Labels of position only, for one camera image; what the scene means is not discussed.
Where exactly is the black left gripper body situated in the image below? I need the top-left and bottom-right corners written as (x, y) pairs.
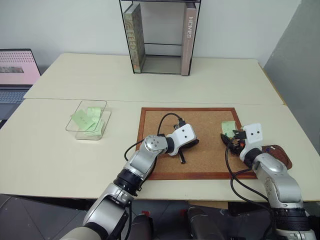
top-left (178, 140), bottom-right (197, 154)

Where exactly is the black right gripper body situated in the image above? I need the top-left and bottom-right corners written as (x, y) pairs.
top-left (230, 128), bottom-right (248, 152)

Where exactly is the green sticky note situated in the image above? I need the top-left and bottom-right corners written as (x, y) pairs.
top-left (221, 120), bottom-right (237, 138)
top-left (83, 119), bottom-right (106, 137)
top-left (86, 106), bottom-right (102, 124)
top-left (71, 109), bottom-right (95, 131)

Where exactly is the brown leather tray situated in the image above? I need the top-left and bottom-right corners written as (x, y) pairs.
top-left (259, 144), bottom-right (294, 171)

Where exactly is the clear plastic box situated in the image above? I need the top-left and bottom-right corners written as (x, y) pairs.
top-left (65, 99), bottom-right (112, 141)

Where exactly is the grey partition panel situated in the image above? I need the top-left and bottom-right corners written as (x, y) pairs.
top-left (262, 0), bottom-right (320, 202)

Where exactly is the beige HOMES book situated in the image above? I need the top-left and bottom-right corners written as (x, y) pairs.
top-left (180, 2), bottom-right (199, 77)

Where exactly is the patterned green book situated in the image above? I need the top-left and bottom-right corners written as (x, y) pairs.
top-left (123, 4), bottom-right (147, 74)

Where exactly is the laptop with pink screen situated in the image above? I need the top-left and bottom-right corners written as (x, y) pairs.
top-left (0, 48), bottom-right (42, 121)

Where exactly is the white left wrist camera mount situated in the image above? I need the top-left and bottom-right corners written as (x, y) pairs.
top-left (165, 124), bottom-right (199, 157)

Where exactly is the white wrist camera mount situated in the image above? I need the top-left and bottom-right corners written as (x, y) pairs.
top-left (165, 124), bottom-right (199, 157)
top-left (239, 122), bottom-right (264, 161)

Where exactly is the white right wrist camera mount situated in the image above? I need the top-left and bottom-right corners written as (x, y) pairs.
top-left (239, 122), bottom-right (264, 161)

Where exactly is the cork board with wooden frame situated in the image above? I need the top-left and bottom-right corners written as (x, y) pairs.
top-left (135, 107), bottom-right (259, 182)

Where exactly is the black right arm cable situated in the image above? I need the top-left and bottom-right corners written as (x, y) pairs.
top-left (224, 146), bottom-right (277, 215)

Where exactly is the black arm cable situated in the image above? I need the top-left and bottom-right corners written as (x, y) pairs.
top-left (224, 146), bottom-right (277, 215)
top-left (123, 113), bottom-right (186, 164)

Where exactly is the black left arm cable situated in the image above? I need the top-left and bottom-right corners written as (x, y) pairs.
top-left (123, 113), bottom-right (186, 164)

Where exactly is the black wire frame shelf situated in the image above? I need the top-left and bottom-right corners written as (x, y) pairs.
top-left (118, 0), bottom-right (202, 76)

